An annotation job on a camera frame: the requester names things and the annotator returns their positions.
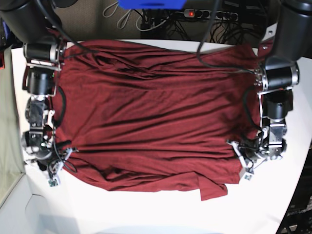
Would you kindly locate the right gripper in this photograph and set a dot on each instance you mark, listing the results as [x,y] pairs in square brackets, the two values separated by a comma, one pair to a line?
[52,164]

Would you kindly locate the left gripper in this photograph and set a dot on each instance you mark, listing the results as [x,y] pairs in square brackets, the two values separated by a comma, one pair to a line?
[251,154]

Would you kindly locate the dark red t-shirt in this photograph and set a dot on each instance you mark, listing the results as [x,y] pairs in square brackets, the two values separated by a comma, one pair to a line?
[148,119]

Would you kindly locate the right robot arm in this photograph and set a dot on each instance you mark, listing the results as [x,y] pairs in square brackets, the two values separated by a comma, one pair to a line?
[44,40]

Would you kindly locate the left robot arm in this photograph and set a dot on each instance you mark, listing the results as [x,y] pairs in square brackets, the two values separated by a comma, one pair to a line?
[270,98]

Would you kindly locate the red box at left edge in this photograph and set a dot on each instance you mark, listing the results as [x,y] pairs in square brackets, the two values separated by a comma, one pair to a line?
[2,62]

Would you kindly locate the black power strip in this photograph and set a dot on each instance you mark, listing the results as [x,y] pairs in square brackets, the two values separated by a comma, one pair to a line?
[206,14]

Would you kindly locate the blue box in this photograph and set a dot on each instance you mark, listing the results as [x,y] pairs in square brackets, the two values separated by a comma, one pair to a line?
[152,4]

